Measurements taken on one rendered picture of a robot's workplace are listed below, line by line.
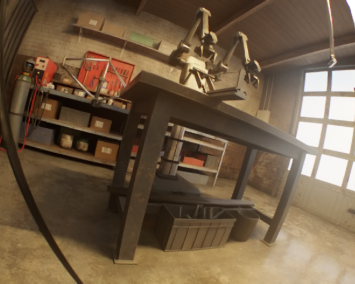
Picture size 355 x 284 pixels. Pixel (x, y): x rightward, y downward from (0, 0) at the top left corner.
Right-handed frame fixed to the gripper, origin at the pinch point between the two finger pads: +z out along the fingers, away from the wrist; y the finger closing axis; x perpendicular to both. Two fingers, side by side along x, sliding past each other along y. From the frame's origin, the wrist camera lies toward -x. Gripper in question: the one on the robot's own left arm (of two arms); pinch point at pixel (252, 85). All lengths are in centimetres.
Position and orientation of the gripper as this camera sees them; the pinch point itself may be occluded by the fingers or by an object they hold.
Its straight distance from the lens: 150.5
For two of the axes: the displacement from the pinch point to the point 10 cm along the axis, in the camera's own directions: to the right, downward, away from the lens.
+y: 8.7, 2.2, 4.4
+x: -5.0, 3.5, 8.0
